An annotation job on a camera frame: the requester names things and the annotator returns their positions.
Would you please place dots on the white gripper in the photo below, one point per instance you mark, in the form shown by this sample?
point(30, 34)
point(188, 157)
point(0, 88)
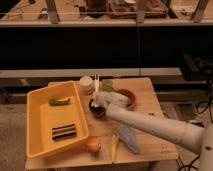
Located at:
point(103, 99)

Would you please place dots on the white dish brush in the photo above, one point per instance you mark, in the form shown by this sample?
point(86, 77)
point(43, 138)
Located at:
point(96, 89)

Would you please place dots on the purple bowl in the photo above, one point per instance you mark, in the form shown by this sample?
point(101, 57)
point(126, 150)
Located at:
point(96, 110)

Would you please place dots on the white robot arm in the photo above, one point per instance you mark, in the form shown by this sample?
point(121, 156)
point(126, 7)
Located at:
point(196, 139)

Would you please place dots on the white cup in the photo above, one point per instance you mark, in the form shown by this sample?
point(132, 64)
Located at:
point(86, 85)

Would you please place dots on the grey cloth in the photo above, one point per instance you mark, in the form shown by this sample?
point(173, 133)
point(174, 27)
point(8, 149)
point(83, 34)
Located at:
point(127, 135)

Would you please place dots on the yellow banana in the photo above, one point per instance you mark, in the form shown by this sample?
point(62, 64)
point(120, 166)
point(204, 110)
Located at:
point(114, 143)

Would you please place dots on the orange apple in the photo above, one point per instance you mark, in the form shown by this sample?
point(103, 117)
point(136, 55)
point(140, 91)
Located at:
point(93, 145)

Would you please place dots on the striped black red sponge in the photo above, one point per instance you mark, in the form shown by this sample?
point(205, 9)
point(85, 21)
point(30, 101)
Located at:
point(64, 131)

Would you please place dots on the yellow plastic tray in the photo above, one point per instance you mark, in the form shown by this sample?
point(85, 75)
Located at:
point(42, 118)

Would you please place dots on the wooden table board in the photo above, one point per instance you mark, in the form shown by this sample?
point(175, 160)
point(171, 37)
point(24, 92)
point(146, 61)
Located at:
point(152, 148)

